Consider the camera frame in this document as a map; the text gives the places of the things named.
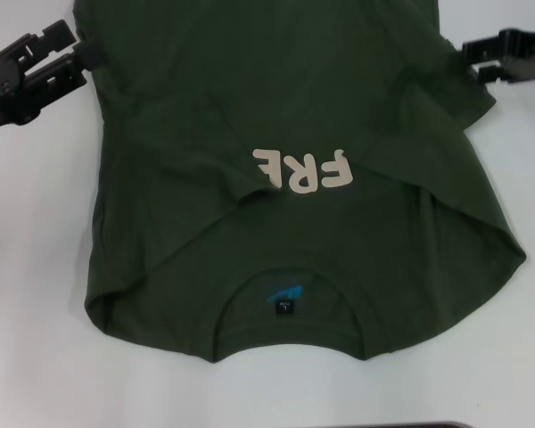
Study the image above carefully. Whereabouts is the dark green FREE print t-shirt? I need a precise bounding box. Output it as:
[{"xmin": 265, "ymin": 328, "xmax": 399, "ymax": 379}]
[{"xmin": 70, "ymin": 0, "xmax": 527, "ymax": 365}]

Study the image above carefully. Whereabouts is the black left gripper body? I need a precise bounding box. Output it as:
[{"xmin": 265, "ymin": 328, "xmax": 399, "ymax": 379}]
[{"xmin": 0, "ymin": 29, "xmax": 72, "ymax": 133}]

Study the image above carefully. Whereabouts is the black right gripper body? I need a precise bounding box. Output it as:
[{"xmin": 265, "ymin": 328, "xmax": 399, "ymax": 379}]
[{"xmin": 498, "ymin": 29, "xmax": 535, "ymax": 84}]

